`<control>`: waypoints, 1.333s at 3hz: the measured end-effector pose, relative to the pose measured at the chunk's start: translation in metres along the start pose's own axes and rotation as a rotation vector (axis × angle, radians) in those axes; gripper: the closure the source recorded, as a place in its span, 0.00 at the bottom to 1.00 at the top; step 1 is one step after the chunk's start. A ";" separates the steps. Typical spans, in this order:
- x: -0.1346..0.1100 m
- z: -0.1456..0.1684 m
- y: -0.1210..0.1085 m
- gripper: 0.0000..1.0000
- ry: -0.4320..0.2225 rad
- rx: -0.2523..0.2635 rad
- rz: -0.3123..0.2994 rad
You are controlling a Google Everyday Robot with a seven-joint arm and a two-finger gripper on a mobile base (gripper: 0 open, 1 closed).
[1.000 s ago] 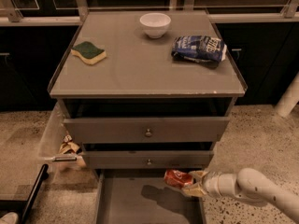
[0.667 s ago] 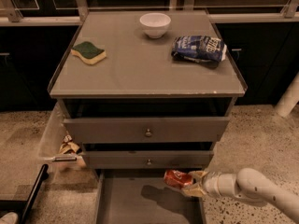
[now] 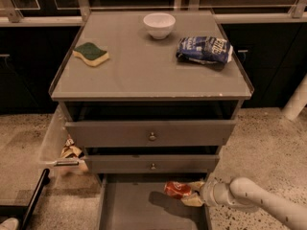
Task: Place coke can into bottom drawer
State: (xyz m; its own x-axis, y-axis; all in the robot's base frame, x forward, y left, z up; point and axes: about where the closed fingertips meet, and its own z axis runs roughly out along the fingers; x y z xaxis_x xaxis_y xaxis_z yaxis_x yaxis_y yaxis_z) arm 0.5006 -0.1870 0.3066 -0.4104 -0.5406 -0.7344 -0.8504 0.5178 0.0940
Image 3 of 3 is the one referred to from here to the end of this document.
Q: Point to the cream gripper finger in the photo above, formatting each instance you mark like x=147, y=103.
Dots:
x=193, y=200
x=196, y=185

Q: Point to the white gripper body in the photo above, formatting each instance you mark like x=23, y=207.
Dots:
x=207, y=192

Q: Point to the red coke can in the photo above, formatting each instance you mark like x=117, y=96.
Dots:
x=177, y=190

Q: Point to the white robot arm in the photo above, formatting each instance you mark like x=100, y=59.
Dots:
x=265, y=163

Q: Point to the grey middle drawer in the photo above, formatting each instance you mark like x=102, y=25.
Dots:
x=185, y=163

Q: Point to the grey open bottom drawer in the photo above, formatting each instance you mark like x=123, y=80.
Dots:
x=136, y=201

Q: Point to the grey drawer cabinet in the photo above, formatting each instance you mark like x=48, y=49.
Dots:
x=144, y=81

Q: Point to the grey top drawer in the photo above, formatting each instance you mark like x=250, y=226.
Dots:
x=92, y=134

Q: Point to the crumpled snack wrapper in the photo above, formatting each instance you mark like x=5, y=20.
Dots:
x=70, y=150

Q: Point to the blue chip bag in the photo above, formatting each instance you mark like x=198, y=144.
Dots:
x=204, y=49

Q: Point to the green yellow sponge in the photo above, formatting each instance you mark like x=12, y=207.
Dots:
x=90, y=54

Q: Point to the white ceramic bowl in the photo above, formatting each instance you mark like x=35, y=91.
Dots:
x=159, y=24

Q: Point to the black chair leg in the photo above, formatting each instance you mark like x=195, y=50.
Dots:
x=24, y=212

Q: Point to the white shoe tip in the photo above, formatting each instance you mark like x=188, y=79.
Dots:
x=10, y=224

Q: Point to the metal window railing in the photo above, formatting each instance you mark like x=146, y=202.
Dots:
x=70, y=12

